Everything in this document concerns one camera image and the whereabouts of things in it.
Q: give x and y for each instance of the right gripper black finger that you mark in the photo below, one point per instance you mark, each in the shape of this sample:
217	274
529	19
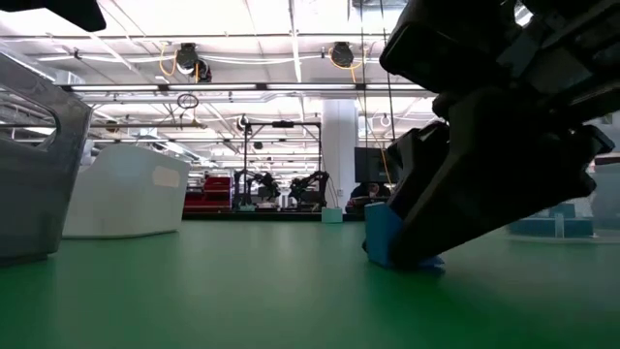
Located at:
421	160
484	194

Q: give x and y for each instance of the blue rectangular block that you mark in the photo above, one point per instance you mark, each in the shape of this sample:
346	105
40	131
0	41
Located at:
533	228

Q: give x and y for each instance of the small blue block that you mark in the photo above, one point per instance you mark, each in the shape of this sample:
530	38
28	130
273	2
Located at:
564	211

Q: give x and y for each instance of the blue wedge block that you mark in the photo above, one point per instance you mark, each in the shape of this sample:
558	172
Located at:
380	232

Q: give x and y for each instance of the black background robot arm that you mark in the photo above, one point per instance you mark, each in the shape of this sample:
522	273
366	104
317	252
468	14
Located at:
310	186
264	184

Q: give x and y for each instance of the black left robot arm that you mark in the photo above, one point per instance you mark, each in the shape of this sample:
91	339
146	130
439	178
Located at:
72	12

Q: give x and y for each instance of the black monitor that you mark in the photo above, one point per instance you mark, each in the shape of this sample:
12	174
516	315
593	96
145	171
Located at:
370	165

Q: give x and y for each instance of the person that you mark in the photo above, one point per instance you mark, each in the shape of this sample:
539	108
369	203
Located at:
370	190

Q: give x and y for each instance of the white pillar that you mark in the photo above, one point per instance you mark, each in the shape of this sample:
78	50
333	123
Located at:
339	145

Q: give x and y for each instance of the small mint cube block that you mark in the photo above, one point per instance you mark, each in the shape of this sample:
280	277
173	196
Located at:
332	215

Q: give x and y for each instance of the clear plastic bin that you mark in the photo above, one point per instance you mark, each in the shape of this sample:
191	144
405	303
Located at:
605	203

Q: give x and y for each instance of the red cabinet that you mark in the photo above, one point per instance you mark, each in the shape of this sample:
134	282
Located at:
218	186

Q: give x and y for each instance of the green table mat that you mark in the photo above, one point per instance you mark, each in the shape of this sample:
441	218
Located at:
194	300

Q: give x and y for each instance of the white opaque plastic bin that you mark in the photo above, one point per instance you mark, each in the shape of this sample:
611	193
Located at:
126	199

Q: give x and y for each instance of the dark smoky plastic bin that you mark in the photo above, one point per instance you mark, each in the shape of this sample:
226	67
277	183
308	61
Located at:
39	203

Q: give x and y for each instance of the black frame stand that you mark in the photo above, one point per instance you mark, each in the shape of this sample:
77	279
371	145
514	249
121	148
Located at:
245	160

